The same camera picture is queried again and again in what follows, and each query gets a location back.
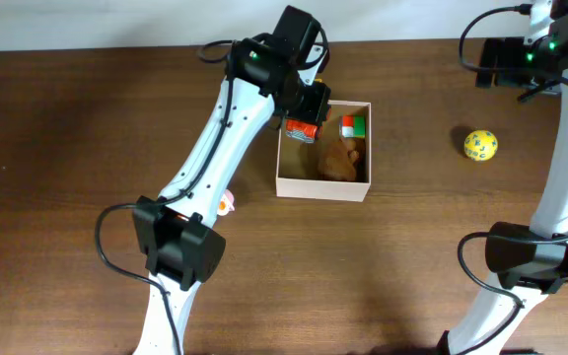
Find red toy fire truck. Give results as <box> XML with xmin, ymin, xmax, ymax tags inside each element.
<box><xmin>285</xmin><ymin>105</ymin><xmax>331</xmax><ymax>144</ymax></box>

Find colourful puzzle cube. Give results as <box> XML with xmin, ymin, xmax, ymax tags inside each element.
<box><xmin>339</xmin><ymin>115</ymin><xmax>367</xmax><ymax>139</ymax></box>

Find brown plush toy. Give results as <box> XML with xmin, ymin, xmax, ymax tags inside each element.
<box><xmin>318</xmin><ymin>138</ymin><xmax>366</xmax><ymax>182</ymax></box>

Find pink cardboard box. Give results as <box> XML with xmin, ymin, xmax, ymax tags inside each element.
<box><xmin>275</xmin><ymin>100</ymin><xmax>373</xmax><ymax>202</ymax></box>

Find yellow lettered ball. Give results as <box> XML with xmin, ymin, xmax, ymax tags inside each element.
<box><xmin>463</xmin><ymin>130</ymin><xmax>499</xmax><ymax>162</ymax></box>

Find white pink toy duck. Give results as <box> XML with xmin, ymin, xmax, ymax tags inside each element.
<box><xmin>217</xmin><ymin>189</ymin><xmax>235</xmax><ymax>216</ymax></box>

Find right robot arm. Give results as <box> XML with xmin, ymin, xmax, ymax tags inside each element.
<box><xmin>436</xmin><ymin>1</ymin><xmax>568</xmax><ymax>354</ymax></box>

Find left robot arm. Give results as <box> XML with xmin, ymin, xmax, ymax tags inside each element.
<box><xmin>132</xmin><ymin>6</ymin><xmax>330</xmax><ymax>354</ymax></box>

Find right black cable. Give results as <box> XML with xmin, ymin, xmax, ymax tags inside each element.
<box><xmin>456</xmin><ymin>3</ymin><xmax>568</xmax><ymax>355</ymax></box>

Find black cable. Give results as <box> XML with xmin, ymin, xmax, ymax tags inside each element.
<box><xmin>94</xmin><ymin>27</ymin><xmax>332</xmax><ymax>355</ymax></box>
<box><xmin>456</xmin><ymin>3</ymin><xmax>568</xmax><ymax>355</ymax></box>

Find left black cable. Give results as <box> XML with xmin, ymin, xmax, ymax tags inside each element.
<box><xmin>94</xmin><ymin>27</ymin><xmax>332</xmax><ymax>355</ymax></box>

